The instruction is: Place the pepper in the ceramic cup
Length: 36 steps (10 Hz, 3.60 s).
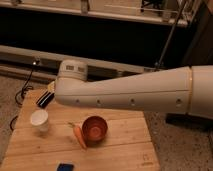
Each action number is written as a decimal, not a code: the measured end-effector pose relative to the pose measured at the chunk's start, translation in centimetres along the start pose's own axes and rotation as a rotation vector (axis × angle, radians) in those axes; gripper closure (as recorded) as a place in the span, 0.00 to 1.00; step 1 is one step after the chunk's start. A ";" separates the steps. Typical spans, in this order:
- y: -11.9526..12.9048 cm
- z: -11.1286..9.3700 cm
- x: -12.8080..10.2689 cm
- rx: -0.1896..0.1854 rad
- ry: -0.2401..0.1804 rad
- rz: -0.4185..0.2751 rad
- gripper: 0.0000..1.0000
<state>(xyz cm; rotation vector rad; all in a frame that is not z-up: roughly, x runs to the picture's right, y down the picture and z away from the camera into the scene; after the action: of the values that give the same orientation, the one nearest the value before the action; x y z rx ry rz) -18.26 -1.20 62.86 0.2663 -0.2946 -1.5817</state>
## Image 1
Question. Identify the orange carrot-shaped pepper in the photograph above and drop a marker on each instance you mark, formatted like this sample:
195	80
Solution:
78	134

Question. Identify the blue rectangular object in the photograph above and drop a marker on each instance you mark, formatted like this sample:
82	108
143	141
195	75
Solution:
65	167

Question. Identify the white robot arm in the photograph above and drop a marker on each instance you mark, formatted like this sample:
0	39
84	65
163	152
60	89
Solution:
185	90

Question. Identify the copper orange bowl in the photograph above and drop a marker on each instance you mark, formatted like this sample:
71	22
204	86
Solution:
94	129

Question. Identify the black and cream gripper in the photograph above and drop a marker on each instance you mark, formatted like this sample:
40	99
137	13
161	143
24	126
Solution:
47	96

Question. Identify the metal pole stand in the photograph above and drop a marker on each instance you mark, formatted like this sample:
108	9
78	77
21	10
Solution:
158	64

